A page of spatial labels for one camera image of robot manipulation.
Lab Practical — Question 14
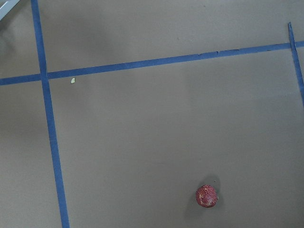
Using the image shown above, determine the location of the red strawberry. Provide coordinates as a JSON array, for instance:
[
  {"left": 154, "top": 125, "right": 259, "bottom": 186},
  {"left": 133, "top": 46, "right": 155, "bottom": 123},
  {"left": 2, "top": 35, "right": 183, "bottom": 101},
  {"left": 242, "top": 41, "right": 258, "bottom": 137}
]
[{"left": 195, "top": 185, "right": 218, "bottom": 208}]

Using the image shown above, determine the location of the wire rack with bottles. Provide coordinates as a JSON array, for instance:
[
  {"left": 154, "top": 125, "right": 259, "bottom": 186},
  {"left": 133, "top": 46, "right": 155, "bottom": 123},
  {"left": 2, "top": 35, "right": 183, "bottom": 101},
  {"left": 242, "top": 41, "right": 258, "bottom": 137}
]
[{"left": 0, "top": 0, "right": 19, "bottom": 20}]

